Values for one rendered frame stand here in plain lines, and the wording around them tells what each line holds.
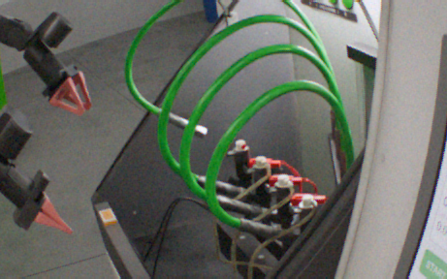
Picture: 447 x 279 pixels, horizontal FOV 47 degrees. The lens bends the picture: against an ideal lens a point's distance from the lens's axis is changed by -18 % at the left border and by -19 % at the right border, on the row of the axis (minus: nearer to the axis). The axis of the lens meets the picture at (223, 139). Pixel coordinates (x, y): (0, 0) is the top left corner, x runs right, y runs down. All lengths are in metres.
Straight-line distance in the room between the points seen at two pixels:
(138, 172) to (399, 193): 0.81
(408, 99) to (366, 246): 0.21
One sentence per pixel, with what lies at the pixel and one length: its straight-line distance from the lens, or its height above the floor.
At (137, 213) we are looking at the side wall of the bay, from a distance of 1.42.
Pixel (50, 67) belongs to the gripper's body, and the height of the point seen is 1.32.
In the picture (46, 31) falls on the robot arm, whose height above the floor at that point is 1.39.
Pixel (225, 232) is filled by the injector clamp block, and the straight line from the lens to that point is 1.14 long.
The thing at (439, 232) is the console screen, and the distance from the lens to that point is 0.63.
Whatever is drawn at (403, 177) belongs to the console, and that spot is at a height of 1.26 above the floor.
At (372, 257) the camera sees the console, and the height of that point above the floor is 1.14.
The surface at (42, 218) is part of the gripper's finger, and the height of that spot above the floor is 1.18.
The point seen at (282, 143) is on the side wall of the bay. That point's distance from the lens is 1.49.
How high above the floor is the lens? 1.59
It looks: 24 degrees down
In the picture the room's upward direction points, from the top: 8 degrees counter-clockwise
